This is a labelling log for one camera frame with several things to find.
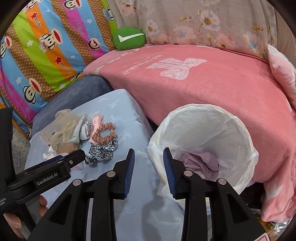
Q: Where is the leopard print scrunchie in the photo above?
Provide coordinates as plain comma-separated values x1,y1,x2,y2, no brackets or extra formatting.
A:
85,138,118,165

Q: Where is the light grey sock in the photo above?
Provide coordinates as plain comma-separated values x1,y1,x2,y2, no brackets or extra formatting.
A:
68,116,91,144

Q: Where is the white bag lined trash bin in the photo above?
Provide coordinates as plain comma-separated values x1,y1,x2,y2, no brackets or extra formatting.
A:
147,104,258,200

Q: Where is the person's left hand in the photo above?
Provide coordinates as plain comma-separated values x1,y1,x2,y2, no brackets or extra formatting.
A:
4,195,48,240

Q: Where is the white small sock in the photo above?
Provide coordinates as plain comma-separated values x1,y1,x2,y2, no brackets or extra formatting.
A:
43,146,57,160

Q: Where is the purple crumpled cloth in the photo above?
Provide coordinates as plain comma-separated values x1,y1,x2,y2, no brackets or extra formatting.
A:
180,151,219,180

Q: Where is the tan nylon stocking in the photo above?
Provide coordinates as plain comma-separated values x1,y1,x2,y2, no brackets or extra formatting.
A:
57,143,80,154

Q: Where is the beige sheer mesh fabric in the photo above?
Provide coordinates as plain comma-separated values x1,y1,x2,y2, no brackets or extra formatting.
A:
40,109,85,151

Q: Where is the brown dotted scrunchie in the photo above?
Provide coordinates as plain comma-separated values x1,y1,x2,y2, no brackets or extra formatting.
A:
90,123,117,146

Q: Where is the silver hair clip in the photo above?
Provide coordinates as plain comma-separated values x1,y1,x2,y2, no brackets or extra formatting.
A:
81,120,92,141

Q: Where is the pink fabric swatch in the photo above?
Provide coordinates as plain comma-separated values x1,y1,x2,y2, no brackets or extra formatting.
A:
89,115,105,144

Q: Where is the dark blue velvet pillow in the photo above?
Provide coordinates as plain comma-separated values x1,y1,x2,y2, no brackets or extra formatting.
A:
32,75,114,135

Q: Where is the colourful monkey print quilt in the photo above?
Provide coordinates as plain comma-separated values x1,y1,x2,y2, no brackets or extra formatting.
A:
1,1,116,138

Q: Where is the pink white small pillow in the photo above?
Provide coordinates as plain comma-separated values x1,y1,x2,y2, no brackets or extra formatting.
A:
267,44,296,108

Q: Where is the pink towel blanket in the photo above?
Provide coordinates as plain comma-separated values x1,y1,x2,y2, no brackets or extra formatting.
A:
83,45,295,222

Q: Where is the green check mark cushion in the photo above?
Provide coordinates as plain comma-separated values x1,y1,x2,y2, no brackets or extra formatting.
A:
113,27,146,51

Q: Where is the grey floral bed sheet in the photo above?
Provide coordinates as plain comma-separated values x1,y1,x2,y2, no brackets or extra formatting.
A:
107,0,278,59

